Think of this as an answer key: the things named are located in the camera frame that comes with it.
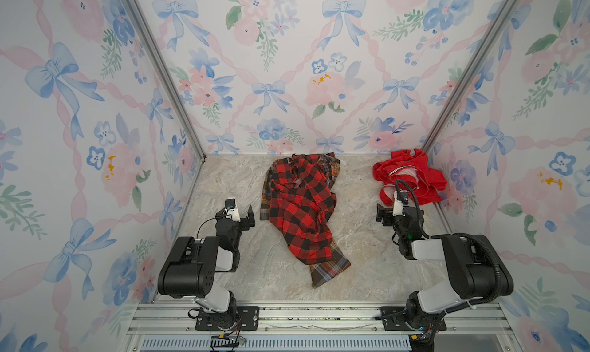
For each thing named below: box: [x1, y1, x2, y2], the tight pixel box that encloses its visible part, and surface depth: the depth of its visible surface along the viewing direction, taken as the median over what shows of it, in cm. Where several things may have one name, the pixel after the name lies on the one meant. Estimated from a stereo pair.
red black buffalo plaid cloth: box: [269, 153, 337, 266], surface depth 94 cm
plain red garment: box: [372, 149, 448, 206], surface depth 102 cm
